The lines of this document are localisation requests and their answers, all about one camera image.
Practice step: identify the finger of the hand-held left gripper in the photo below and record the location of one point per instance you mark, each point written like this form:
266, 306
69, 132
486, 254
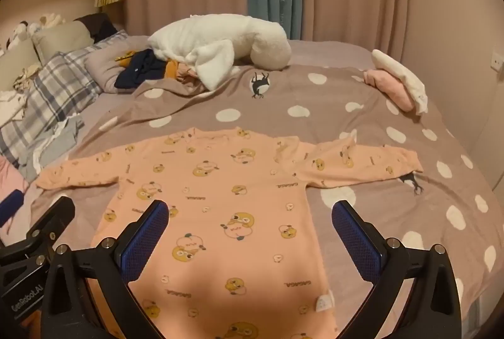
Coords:
12, 202
55, 215

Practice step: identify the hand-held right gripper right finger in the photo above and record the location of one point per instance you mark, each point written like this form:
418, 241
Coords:
356, 244

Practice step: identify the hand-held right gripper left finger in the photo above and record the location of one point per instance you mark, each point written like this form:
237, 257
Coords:
143, 240

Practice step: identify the pink cartoon print shirt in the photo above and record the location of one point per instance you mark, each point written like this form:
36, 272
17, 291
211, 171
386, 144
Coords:
244, 181

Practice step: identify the light pink cloth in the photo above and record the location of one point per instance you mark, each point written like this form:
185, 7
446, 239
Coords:
10, 177

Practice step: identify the grey garment with white trim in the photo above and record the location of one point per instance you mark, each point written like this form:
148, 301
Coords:
47, 150

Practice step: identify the crumpled white cloth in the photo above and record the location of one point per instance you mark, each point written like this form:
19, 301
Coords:
15, 95

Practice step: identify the grey plaid pillow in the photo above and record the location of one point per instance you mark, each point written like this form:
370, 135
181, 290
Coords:
59, 87

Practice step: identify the taupe white-dotted blanket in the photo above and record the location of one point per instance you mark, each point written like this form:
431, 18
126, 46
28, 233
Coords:
334, 118

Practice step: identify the mauve pillow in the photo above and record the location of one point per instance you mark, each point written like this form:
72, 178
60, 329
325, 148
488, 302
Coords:
102, 65

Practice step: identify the folded pink cloth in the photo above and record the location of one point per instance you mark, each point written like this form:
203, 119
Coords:
388, 87

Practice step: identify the navy garment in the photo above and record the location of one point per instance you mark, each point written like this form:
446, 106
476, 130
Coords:
138, 75

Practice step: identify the beige cushion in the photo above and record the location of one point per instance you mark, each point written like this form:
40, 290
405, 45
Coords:
63, 38

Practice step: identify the orange garment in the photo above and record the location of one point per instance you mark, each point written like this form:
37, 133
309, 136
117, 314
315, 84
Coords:
171, 70

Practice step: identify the small crumpled pink cloth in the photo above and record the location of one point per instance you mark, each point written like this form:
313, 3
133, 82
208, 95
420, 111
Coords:
188, 73

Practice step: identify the pile of plush toys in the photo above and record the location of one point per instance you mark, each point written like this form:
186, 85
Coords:
31, 28

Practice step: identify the folded white cloth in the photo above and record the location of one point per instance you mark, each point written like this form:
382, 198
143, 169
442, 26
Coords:
397, 69

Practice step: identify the dark brown pillow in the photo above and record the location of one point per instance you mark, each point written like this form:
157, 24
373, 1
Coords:
98, 26

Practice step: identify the mauve dotted deer blanket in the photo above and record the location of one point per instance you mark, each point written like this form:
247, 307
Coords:
334, 51

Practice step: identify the white plush goose toy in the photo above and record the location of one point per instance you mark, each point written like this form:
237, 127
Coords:
236, 36

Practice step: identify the white wall socket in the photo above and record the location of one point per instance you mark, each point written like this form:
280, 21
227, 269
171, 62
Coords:
498, 61

